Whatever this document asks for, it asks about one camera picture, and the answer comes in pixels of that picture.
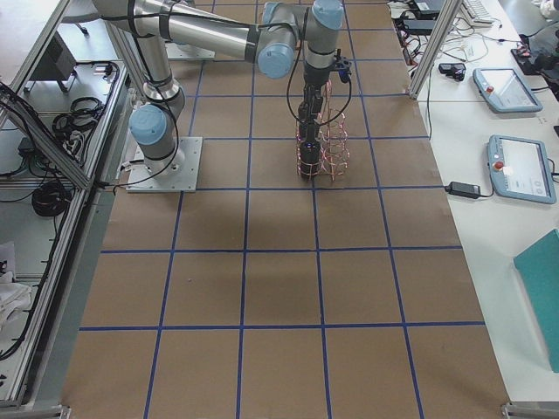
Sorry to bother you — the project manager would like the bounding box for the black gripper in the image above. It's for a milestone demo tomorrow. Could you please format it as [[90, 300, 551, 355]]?
[[303, 65, 332, 119]]

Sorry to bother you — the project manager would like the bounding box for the dark wine bottle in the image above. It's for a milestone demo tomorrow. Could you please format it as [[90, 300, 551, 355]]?
[[298, 101, 315, 136], [297, 121, 320, 148], [298, 141, 321, 180]]

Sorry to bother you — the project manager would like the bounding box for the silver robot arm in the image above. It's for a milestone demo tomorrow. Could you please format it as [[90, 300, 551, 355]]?
[[93, 1, 348, 179]]

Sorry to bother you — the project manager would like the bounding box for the black power adapter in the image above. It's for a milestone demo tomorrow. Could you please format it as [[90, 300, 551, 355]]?
[[445, 182, 481, 199]]

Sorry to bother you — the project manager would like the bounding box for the far teach pendant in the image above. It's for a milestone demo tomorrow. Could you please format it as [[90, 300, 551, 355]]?
[[473, 68, 543, 113]]

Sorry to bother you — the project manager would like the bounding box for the teach pendant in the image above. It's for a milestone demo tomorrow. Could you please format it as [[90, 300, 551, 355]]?
[[473, 68, 543, 113], [487, 134, 556, 204]]

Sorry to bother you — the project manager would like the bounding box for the near teach pendant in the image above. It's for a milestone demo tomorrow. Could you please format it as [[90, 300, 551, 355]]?
[[487, 134, 556, 204]]

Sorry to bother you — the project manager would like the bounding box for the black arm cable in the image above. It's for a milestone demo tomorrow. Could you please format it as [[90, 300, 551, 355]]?
[[286, 38, 354, 126]]

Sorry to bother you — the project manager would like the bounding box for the copper wire bottle basket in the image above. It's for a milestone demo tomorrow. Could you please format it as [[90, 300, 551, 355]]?
[[294, 79, 351, 180]]

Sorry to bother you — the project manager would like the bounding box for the aluminium frame post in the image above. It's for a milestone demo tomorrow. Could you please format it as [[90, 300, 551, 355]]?
[[408, 0, 461, 100]]

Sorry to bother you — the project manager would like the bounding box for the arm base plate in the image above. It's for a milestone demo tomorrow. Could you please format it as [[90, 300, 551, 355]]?
[[126, 136, 203, 193]]

